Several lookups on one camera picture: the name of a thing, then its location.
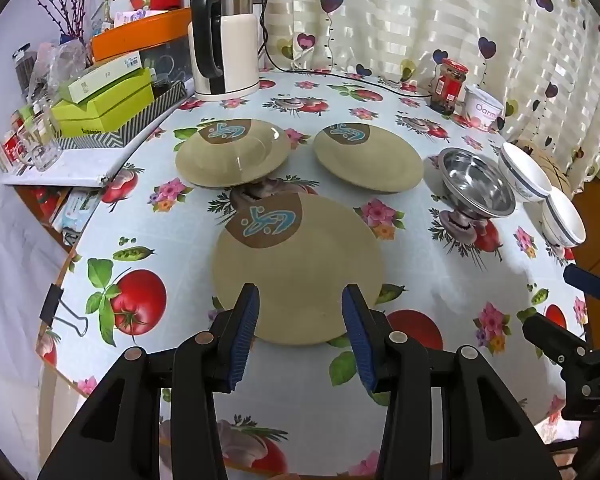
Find clear plastic bag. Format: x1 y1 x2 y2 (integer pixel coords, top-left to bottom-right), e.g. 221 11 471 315
30 40 88 106

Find tan knit garment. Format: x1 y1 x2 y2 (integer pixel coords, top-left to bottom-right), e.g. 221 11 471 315
520 140 576 196

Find stainless steel bowl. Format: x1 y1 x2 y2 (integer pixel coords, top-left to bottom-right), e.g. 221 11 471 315
437 147 517 231

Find small red label box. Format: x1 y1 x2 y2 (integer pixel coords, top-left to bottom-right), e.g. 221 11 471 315
0 130 21 173

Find glass jar with red lid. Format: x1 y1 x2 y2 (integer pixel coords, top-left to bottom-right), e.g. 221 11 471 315
430 58 468 116

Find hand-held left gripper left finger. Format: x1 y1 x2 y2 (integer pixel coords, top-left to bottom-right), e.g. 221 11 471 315
37 282 261 480

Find tan plate with blue print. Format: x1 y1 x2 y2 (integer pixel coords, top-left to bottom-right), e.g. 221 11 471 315
313 122 425 194
175 118 289 189
212 192 385 346

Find black binder clip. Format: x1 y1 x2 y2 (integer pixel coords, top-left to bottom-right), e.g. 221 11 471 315
40 282 88 338

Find white pink yogurt cup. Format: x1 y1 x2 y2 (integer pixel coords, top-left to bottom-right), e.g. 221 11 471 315
462 83 506 131

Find vegetable print tablecloth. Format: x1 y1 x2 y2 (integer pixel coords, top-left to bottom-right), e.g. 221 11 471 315
35 72 588 480

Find white bowl with blue stripe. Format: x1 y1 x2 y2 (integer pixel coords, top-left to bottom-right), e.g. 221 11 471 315
541 189 587 248
497 142 553 204

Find zigzag patterned box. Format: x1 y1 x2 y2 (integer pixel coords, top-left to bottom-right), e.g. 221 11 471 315
57 82 188 150

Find clear glass mug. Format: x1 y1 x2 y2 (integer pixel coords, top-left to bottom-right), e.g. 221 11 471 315
17 110 63 171

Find white shelf board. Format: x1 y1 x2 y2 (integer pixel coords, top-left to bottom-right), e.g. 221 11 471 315
0 147 146 188

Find lime green box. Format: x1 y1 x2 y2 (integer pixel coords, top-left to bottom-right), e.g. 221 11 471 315
50 67 156 138

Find cream electric kettle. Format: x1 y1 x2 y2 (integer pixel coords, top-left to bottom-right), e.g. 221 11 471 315
187 0 261 101

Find cream heart print curtain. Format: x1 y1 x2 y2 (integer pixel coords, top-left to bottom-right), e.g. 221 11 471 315
257 0 600 196

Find pale green flat box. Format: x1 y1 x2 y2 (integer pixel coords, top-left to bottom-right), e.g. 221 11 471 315
60 52 143 103

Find purple flower branches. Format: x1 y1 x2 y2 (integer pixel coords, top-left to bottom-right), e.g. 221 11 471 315
25 0 98 46

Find blue white packets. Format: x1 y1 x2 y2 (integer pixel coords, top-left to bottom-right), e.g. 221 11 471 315
50 187 101 246

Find orange lidded storage box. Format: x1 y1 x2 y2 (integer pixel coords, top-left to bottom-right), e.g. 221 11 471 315
90 7 197 91

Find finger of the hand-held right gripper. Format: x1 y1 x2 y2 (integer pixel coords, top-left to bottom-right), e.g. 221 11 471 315
522 310 588 367
562 262 600 306

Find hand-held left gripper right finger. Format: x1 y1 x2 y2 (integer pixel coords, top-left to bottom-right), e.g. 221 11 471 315
341 282 563 480

